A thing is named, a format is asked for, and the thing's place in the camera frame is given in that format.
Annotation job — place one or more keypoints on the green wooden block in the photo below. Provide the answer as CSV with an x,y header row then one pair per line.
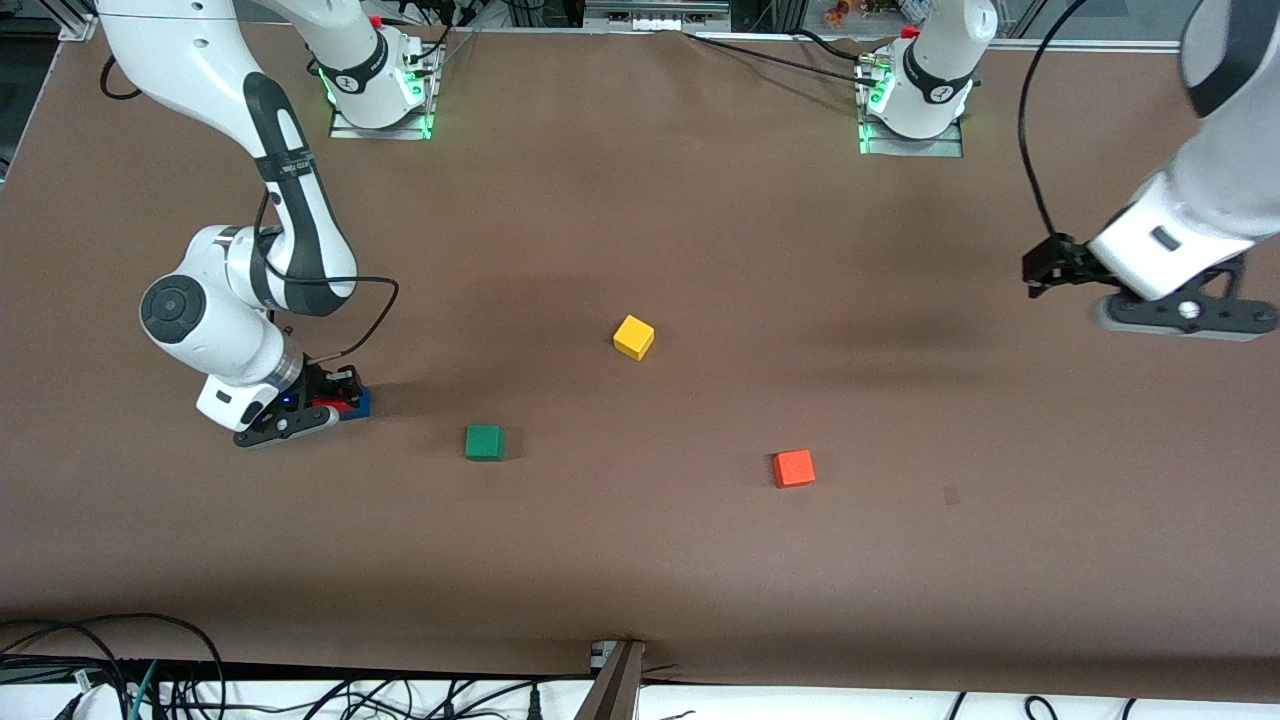
x,y
485,443

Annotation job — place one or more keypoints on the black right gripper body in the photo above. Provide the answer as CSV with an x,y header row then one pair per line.
x,y
318,384

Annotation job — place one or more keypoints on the yellow wooden block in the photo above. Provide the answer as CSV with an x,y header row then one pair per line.
x,y
633,338

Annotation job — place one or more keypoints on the aluminium right arm base plate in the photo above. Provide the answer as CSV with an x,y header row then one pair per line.
x,y
345,131

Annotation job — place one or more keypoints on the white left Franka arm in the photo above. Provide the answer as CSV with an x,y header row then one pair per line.
x,y
940,60

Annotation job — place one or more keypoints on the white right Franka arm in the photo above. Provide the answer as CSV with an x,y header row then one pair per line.
x,y
190,40

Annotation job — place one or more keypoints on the orange wooden block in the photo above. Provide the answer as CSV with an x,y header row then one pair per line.
x,y
794,468

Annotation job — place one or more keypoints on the aluminium left arm base plate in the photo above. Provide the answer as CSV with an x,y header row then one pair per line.
x,y
910,148

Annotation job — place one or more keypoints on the aluminium corner profile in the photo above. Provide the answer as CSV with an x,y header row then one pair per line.
x,y
78,25

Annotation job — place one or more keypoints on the blue wooden block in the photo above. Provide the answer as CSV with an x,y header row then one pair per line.
x,y
363,402

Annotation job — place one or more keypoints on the red wooden block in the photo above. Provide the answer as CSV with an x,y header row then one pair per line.
x,y
325,407

